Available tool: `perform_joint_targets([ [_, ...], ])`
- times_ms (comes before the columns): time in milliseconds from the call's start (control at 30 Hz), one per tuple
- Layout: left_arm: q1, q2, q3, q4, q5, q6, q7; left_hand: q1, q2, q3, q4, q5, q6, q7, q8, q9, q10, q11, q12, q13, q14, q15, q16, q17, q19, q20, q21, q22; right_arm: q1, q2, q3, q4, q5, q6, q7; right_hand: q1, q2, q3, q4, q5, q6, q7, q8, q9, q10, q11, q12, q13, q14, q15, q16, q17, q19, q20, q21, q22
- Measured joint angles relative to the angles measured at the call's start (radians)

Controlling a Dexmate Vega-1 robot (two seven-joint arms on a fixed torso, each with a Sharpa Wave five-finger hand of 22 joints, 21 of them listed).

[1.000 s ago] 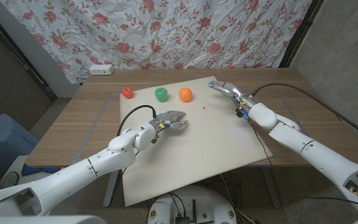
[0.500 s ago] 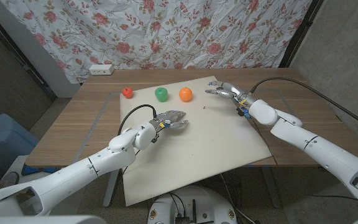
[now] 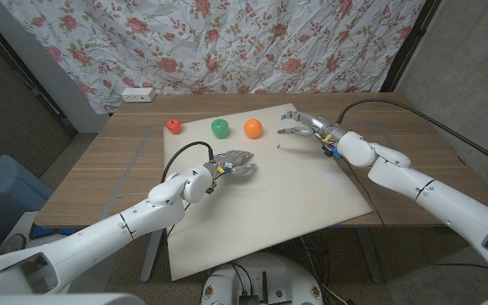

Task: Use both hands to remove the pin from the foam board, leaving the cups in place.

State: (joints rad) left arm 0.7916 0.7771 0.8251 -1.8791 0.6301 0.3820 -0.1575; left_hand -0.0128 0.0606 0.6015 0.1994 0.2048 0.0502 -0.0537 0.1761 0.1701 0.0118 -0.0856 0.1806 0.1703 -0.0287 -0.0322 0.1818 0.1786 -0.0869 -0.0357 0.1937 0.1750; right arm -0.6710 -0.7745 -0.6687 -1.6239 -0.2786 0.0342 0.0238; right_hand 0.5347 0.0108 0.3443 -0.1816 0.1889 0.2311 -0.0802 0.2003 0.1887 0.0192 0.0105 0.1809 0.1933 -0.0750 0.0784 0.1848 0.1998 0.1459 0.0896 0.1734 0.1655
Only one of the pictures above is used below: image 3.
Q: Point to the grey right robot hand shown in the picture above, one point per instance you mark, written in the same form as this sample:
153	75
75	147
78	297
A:
320	126

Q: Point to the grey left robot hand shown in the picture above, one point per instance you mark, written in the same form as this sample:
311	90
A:
227	163

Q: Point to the cream foam board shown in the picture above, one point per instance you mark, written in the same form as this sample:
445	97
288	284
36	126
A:
269	190

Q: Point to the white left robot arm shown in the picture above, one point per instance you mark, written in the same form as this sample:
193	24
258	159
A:
100	237

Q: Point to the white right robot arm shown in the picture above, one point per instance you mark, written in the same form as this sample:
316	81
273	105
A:
439	199

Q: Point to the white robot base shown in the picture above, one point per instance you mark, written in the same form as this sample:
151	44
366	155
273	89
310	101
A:
227	279

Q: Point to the orange ball toy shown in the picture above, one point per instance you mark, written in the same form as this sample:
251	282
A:
253	128

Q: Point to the white power strip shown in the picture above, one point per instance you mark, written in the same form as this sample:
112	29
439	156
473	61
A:
138	95

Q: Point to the floral backdrop cloth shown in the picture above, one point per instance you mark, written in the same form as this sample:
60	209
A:
227	42

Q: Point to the grey metal table leg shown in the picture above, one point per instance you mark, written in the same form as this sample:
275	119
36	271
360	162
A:
151	258
371	258

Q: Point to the black backdrop stand pole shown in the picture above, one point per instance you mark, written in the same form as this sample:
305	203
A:
23	80
409	42

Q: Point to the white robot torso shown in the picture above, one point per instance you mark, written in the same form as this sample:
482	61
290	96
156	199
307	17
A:
57	300

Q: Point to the blue storage bin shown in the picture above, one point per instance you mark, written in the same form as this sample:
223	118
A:
7	190

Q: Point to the grey sneaker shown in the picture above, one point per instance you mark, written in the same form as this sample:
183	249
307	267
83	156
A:
13	243

